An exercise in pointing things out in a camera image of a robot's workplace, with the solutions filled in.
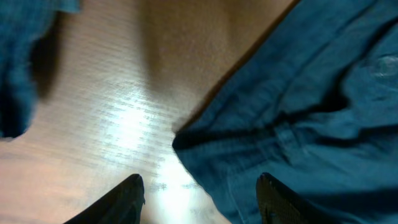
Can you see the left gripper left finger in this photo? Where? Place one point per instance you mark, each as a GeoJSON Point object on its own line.
{"type": "Point", "coordinates": [121, 205]}

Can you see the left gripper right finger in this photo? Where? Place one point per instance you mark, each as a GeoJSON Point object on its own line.
{"type": "Point", "coordinates": [278, 204]}

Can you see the navy blue shorts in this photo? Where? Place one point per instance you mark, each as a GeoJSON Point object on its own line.
{"type": "Point", "coordinates": [316, 107]}

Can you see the folded navy shorts stack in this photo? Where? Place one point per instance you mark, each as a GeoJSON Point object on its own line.
{"type": "Point", "coordinates": [23, 23]}

